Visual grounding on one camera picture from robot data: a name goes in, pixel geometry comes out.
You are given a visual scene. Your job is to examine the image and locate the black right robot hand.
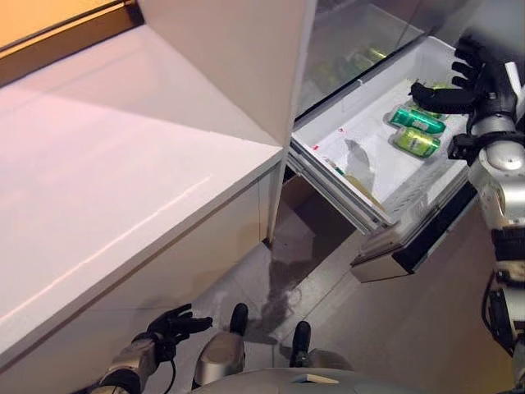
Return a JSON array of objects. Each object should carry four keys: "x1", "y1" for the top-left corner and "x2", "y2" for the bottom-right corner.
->
[{"x1": 409, "y1": 34, "x2": 525, "y2": 124}]

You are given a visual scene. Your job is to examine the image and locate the stainless steel fridge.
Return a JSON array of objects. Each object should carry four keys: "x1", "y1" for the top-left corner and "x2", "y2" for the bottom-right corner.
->
[{"x1": 282, "y1": 0, "x2": 525, "y2": 247}]

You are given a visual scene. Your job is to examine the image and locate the dark green drink can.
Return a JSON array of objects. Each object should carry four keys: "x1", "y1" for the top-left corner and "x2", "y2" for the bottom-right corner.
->
[{"x1": 387, "y1": 105, "x2": 447, "y2": 135}]

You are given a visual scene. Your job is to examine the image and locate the white fridge drawer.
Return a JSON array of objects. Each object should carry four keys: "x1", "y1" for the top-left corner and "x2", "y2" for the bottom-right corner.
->
[{"x1": 286, "y1": 35, "x2": 481, "y2": 285}]

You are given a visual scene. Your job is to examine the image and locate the silver left robot leg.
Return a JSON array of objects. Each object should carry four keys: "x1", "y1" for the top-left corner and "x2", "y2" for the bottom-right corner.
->
[{"x1": 192, "y1": 302, "x2": 249, "y2": 389}]

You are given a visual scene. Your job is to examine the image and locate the tall beige cabinet panel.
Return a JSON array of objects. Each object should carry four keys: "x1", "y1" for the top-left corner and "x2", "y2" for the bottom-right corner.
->
[{"x1": 137, "y1": 0, "x2": 319, "y2": 247}]

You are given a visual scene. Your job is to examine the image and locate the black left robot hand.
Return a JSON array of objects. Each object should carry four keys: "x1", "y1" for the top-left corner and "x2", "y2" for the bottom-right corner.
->
[{"x1": 147, "y1": 303, "x2": 214, "y2": 350}]

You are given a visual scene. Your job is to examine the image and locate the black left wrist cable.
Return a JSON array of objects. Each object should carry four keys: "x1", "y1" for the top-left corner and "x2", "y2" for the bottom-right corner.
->
[{"x1": 162, "y1": 348, "x2": 178, "y2": 389}]

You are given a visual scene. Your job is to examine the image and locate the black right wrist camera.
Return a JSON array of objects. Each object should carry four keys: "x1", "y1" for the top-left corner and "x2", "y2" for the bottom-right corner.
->
[{"x1": 446, "y1": 133, "x2": 485, "y2": 162}]

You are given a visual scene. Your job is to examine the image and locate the grey robot torso shell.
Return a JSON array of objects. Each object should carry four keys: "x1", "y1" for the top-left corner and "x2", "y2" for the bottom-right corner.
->
[{"x1": 200, "y1": 367, "x2": 415, "y2": 394}]

